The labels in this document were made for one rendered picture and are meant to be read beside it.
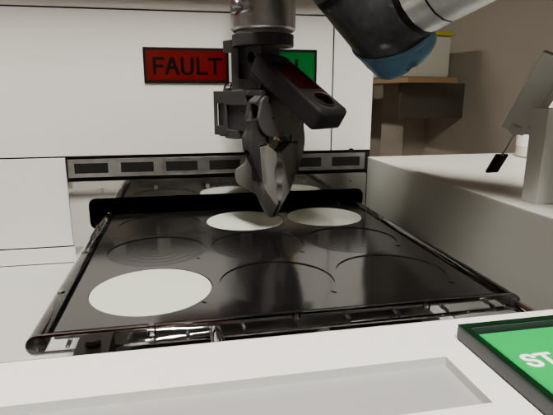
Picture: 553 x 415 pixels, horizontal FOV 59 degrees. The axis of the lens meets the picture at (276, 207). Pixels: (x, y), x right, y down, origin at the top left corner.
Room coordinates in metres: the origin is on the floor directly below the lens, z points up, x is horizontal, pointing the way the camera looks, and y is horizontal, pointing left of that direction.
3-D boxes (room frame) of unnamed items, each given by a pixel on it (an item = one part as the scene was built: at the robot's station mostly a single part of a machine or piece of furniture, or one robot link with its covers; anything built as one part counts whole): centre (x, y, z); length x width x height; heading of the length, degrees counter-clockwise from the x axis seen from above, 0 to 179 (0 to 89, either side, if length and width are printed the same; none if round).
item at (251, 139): (0.56, 0.02, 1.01); 0.05 x 0.02 x 0.09; 136
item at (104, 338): (0.28, 0.12, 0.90); 0.04 x 0.02 x 0.03; 11
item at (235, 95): (0.59, 0.02, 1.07); 0.09 x 0.08 x 0.12; 46
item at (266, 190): (0.58, 0.03, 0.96); 0.06 x 0.03 x 0.09; 46
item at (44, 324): (0.47, 0.20, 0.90); 0.37 x 0.01 x 0.01; 11
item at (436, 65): (3.29, -0.83, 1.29); 0.48 x 0.40 x 0.27; 20
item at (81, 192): (0.71, 0.08, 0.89); 0.44 x 0.02 x 0.10; 101
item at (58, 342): (0.33, -0.02, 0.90); 0.38 x 0.01 x 0.01; 101
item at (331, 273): (0.51, 0.02, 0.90); 0.34 x 0.34 x 0.01; 11
